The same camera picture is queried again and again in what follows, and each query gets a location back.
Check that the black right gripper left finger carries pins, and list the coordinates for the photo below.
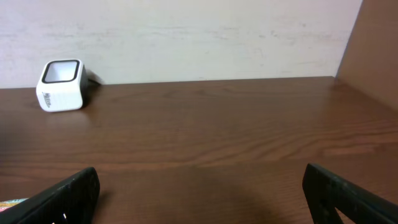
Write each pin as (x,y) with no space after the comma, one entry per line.
(73,200)

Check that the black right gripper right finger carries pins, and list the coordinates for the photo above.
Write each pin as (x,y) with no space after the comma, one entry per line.
(327,194)

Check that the large white wet wipes pack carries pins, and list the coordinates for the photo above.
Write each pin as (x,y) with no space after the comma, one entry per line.
(4,205)

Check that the white barcode scanner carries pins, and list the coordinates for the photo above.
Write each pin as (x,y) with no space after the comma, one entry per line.
(62,85)

